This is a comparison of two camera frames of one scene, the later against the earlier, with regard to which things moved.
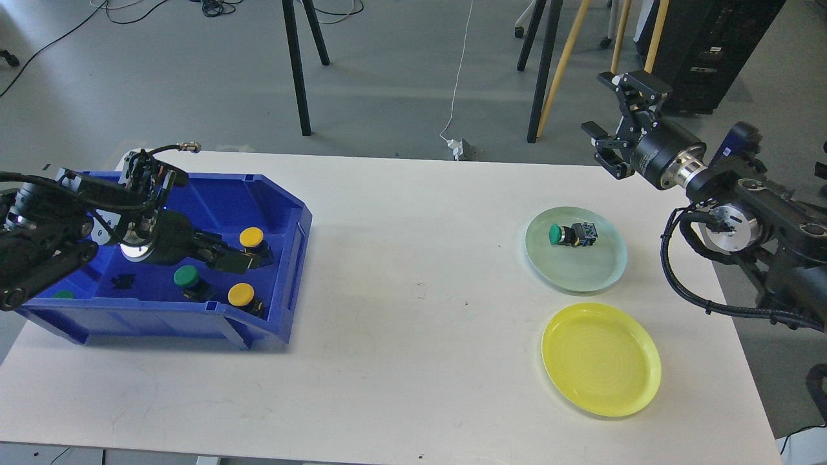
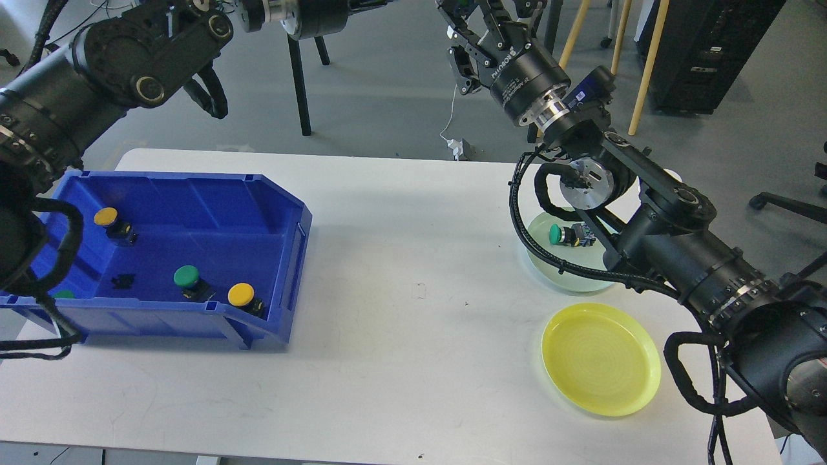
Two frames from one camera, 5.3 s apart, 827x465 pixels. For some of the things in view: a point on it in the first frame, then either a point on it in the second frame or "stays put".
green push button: (580, 234) stays put
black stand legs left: (293, 44) stays put
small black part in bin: (123, 281) stays put
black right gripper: (669, 155) -> (519, 77)
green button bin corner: (63, 294) stays put
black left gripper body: (165, 237) -> (305, 19)
